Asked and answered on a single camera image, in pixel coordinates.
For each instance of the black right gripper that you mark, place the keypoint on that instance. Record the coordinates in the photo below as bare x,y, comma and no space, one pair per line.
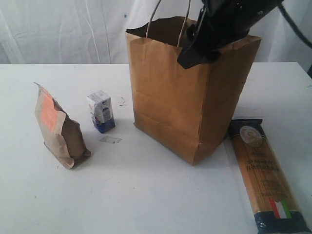
221,22

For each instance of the small white blue carton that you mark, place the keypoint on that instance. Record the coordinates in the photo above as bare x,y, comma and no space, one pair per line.
100,107

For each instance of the kraft pouch with orange label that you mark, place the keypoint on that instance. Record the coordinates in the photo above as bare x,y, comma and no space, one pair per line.
62,136

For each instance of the spaghetti packet dark blue ends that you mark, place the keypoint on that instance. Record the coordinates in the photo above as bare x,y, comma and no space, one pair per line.
274,207

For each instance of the brown paper shopping bag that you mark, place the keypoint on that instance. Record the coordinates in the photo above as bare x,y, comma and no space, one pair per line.
186,110

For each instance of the clear plastic wrapper scrap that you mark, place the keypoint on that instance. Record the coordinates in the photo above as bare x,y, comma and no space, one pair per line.
110,139

